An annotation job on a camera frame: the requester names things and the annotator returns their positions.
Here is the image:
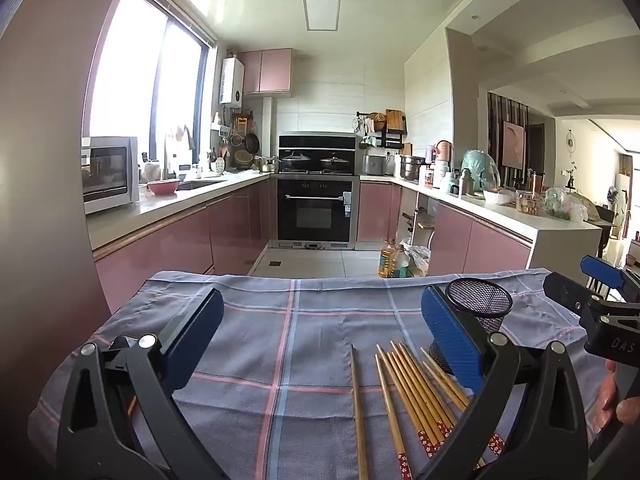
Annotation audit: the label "black lidded wok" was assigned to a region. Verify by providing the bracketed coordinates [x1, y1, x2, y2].
[281, 150, 313, 171]

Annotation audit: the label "silver microwave oven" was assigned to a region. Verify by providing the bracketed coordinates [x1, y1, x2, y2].
[81, 136, 141, 215]

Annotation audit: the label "green plastic bag item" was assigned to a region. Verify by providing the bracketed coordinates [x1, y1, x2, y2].
[460, 150, 501, 193]

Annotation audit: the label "steel stock pot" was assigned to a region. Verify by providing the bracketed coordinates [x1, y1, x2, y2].
[398, 155, 426, 181]

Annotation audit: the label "person's right hand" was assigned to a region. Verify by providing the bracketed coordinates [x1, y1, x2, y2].
[592, 360, 640, 441]

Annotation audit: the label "cooking oil bottle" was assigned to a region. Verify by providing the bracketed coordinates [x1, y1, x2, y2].
[390, 245, 412, 278]
[378, 239, 398, 279]

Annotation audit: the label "kitchen window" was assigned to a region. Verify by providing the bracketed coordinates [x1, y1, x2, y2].
[89, 0, 217, 161]

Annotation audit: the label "pink wall cabinet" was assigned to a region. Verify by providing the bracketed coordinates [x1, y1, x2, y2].
[239, 48, 293, 96]

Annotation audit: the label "grey checked tablecloth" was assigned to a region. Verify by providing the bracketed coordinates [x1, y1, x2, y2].
[27, 267, 621, 480]

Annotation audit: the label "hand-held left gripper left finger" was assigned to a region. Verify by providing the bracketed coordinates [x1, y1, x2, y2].
[56, 287, 231, 480]

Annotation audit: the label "pink bowl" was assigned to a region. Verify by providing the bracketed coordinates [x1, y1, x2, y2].
[146, 178, 181, 196]

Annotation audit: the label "black range hood stove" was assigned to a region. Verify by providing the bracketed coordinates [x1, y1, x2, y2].
[278, 131, 362, 177]

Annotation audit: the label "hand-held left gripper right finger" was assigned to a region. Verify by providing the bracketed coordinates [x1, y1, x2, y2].
[415, 285, 588, 480]

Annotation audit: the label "steel kitchen faucet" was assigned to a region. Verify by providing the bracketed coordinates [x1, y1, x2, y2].
[162, 125, 197, 181]

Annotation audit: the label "white water heater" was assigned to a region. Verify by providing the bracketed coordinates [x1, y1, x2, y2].
[219, 57, 246, 107]

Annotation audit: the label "pink base cabinets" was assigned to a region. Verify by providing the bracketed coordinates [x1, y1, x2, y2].
[357, 182, 533, 277]
[95, 177, 278, 311]

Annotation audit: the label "bunch of wooden chopsticks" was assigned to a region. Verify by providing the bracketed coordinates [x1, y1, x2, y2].
[349, 341, 506, 480]

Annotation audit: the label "ceiling light panel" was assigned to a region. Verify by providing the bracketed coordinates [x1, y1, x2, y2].
[302, 0, 343, 31]

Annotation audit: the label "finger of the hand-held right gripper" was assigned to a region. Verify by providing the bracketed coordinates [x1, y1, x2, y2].
[580, 255, 640, 306]
[542, 272, 609, 331]

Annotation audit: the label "pink wall picture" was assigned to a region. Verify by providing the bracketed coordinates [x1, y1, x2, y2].
[501, 121, 526, 168]

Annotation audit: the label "black built-in oven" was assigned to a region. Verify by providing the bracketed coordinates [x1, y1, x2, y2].
[276, 178, 355, 243]

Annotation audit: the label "black mesh cup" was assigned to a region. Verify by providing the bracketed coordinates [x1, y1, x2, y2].
[427, 277, 516, 376]

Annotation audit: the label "black wall rack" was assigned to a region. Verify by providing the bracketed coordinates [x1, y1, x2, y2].
[356, 110, 407, 150]

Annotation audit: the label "white plastic bag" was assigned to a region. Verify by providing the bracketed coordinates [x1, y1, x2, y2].
[407, 245, 431, 277]

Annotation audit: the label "grey refrigerator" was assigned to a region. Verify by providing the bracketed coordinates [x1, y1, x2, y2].
[0, 0, 141, 480]

